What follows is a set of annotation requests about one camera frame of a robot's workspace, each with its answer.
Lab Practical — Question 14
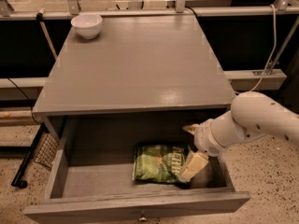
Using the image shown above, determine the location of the white ceramic bowl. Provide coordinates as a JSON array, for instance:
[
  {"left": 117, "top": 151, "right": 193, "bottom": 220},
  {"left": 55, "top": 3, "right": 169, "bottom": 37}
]
[{"left": 71, "top": 14, "right": 103, "bottom": 39}]

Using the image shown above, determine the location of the grey open top drawer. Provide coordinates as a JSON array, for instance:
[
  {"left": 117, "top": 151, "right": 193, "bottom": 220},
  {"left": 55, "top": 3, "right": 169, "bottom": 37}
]
[{"left": 24, "top": 111, "right": 250, "bottom": 224}]

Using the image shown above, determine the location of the metal drawer knob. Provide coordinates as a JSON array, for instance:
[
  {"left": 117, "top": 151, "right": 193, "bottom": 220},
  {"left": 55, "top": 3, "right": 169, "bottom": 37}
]
[{"left": 138, "top": 215, "right": 147, "bottom": 222}]

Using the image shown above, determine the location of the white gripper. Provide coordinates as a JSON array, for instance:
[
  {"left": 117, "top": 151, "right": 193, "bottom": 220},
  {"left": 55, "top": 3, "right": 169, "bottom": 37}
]
[{"left": 178, "top": 119, "right": 228, "bottom": 183}]

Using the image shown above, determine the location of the wire mesh basket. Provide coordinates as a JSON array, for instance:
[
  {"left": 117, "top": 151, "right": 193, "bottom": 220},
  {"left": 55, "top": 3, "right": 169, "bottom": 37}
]
[{"left": 35, "top": 133, "right": 58, "bottom": 170}]

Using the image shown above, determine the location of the white cable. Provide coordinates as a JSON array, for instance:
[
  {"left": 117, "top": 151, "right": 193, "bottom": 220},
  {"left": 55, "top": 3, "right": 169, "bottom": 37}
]
[{"left": 234, "top": 4, "right": 278, "bottom": 96}]

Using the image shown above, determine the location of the wooden stick with black tape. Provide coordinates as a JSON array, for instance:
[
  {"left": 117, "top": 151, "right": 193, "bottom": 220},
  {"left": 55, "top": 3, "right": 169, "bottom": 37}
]
[{"left": 36, "top": 7, "right": 57, "bottom": 59}]

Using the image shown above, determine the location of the black cable on left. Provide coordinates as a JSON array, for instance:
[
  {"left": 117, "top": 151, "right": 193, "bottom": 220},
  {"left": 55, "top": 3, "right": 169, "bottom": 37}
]
[{"left": 7, "top": 77, "right": 42, "bottom": 125}]

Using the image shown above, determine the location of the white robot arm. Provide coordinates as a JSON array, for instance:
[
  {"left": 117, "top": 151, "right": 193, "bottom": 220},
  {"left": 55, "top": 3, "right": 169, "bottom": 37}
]
[{"left": 178, "top": 91, "right": 299, "bottom": 183}]

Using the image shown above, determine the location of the metal rail frame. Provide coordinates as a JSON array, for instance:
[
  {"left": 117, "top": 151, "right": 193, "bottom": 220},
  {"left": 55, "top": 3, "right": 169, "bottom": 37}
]
[{"left": 0, "top": 0, "right": 299, "bottom": 20}]

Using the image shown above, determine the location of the green jalapeno chip bag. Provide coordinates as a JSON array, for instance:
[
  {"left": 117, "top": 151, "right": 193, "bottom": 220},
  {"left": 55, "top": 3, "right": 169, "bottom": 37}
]
[{"left": 133, "top": 143, "right": 189, "bottom": 184}]

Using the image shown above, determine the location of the black wheeled stand leg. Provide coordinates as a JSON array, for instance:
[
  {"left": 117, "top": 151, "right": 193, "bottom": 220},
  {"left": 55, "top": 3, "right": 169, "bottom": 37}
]
[{"left": 11, "top": 124, "right": 45, "bottom": 189}]

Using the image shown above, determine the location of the grey wooden cabinet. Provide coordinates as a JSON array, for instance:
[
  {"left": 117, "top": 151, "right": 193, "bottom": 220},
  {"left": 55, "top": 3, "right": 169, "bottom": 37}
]
[{"left": 34, "top": 15, "right": 235, "bottom": 133}]

